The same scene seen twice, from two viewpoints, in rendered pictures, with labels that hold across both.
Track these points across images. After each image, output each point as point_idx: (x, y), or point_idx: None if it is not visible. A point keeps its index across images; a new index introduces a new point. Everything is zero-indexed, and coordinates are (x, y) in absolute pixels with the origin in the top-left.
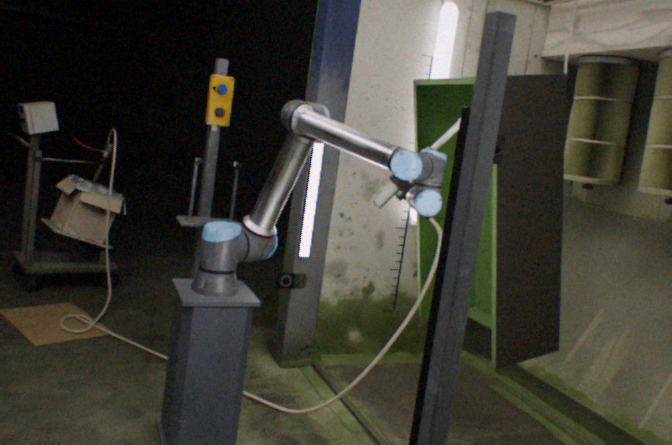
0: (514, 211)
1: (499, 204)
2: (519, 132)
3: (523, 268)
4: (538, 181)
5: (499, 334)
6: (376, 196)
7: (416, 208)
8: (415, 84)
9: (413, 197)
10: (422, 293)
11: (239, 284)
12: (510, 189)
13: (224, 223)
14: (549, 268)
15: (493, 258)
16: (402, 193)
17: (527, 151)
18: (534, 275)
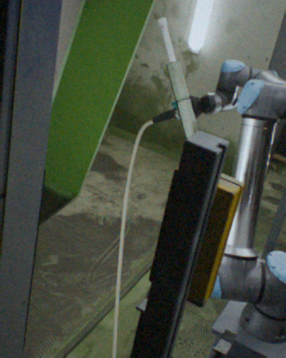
0: (106, 76)
1: (122, 77)
2: (126, 8)
3: (81, 115)
4: (92, 40)
5: (85, 171)
6: (197, 130)
7: (234, 107)
8: None
9: (231, 102)
10: (129, 183)
11: (225, 320)
12: (117, 60)
13: (282, 266)
14: (56, 105)
15: (107, 121)
16: (198, 111)
17: (111, 20)
18: (69, 116)
